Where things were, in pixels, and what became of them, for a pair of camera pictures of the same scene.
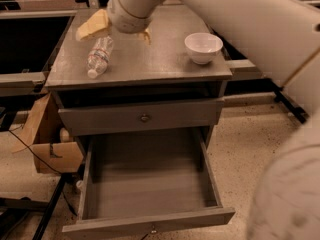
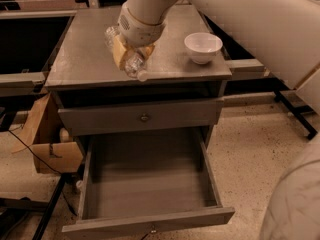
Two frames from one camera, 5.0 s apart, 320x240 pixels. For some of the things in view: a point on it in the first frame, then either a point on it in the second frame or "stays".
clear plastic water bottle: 98,56 -> 133,59
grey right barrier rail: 243,69 stays
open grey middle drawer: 147,179 stays
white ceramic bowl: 203,47 stays
